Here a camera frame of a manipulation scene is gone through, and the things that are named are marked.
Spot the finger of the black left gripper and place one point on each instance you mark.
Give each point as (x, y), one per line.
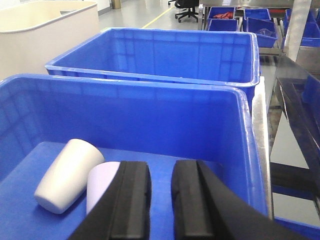
(205, 208)
(123, 211)

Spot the lavender plastic cup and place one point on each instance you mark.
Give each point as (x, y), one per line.
(98, 181)

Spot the cream plastic cup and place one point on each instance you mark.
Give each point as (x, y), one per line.
(66, 178)

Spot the metal shelf with blue bins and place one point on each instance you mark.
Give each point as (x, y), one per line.
(288, 26)

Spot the cream plastic tub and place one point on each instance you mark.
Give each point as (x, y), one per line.
(33, 33)

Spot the black office chair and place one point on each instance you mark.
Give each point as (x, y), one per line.
(190, 9)

